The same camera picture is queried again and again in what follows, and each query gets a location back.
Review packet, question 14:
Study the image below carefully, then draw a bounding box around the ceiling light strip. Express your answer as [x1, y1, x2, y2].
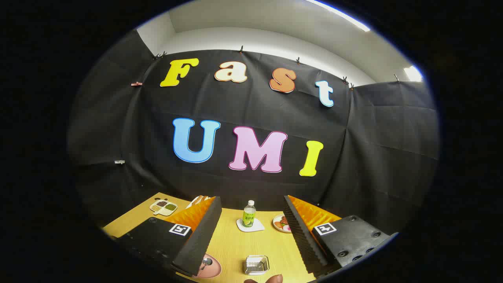
[404, 66, 423, 82]

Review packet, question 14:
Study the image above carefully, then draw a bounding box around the plate of food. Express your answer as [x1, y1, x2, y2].
[272, 214, 292, 233]

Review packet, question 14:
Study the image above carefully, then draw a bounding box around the black backdrop cloth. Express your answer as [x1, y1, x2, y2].
[67, 29, 440, 236]

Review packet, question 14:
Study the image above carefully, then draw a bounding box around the red checked handle spoon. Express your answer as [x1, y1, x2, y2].
[198, 257, 213, 277]

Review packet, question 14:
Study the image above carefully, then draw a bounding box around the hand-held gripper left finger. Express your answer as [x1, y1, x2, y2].
[108, 196, 223, 277]

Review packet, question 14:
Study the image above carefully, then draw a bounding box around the white toaster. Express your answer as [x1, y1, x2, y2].
[185, 195, 216, 209]

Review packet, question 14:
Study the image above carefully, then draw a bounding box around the white coaster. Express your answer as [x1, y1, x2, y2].
[236, 218, 265, 233]

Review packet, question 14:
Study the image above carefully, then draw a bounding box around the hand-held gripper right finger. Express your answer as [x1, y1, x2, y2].
[283, 195, 399, 276]

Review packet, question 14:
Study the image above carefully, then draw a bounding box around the white divided sauce dish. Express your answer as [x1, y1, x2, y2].
[149, 199, 178, 217]

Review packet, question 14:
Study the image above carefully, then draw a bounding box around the metal drain basket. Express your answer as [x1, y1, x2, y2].
[244, 255, 270, 276]

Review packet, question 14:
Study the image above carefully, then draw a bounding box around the green label drink bottle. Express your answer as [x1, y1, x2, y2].
[242, 200, 257, 228]

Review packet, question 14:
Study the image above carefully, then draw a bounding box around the pink plate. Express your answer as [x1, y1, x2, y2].
[193, 254, 222, 279]

